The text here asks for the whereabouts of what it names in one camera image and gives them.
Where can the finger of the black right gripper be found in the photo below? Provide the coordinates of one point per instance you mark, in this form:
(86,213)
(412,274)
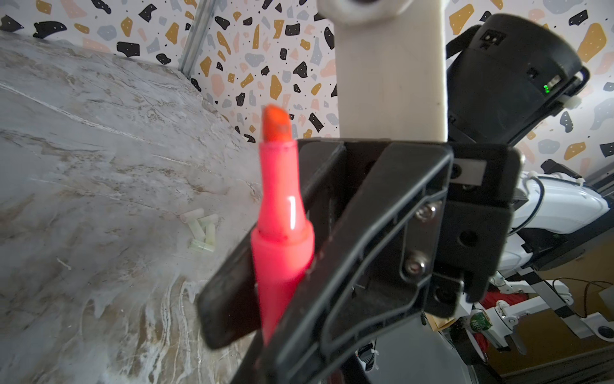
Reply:
(255,285)

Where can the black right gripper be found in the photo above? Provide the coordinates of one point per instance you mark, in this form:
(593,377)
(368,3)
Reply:
(377,210)

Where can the pink highlighter pen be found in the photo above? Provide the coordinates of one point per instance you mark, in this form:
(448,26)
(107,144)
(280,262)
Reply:
(283,240)

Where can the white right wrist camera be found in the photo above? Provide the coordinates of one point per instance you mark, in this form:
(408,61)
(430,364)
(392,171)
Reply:
(390,66)

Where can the metal corner post right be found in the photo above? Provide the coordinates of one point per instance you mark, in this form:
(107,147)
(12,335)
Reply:
(197,33)

